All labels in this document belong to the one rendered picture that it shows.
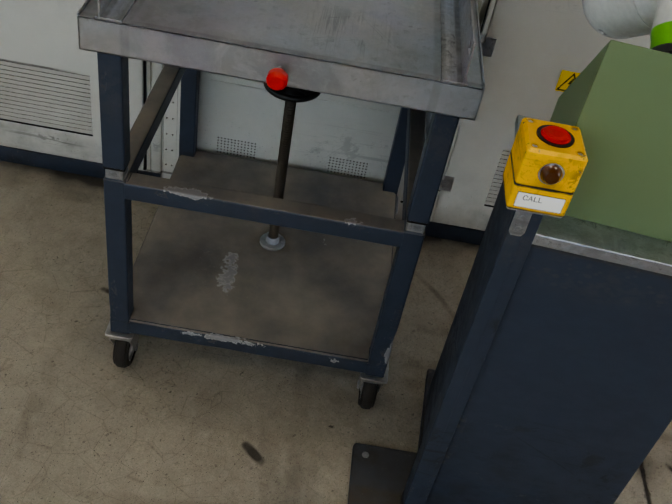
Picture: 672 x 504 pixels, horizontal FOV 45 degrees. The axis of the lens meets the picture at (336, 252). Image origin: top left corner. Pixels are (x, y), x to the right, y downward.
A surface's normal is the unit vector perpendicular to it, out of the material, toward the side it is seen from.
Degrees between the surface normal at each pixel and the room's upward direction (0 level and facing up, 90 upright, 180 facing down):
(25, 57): 90
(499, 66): 90
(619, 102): 90
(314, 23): 0
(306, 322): 0
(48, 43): 90
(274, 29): 0
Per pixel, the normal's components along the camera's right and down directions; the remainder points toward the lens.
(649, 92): -0.22, 0.62
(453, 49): 0.15, -0.74
